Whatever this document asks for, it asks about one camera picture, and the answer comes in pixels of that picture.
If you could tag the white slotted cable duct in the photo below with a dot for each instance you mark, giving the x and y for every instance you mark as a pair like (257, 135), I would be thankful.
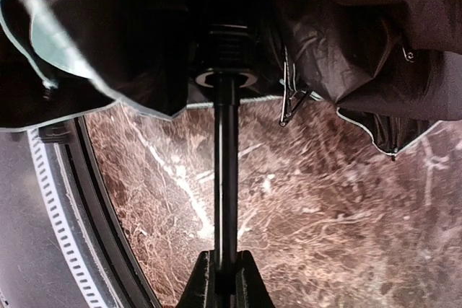
(60, 225)

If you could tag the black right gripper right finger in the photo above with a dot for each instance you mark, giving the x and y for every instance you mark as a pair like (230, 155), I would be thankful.
(250, 290)

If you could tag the mint green folding umbrella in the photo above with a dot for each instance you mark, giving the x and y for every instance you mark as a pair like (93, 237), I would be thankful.
(392, 67)

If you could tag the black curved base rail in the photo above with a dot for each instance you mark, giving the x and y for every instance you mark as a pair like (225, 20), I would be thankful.
(92, 217)

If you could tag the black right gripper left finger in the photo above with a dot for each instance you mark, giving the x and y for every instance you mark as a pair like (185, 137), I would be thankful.
(200, 288)

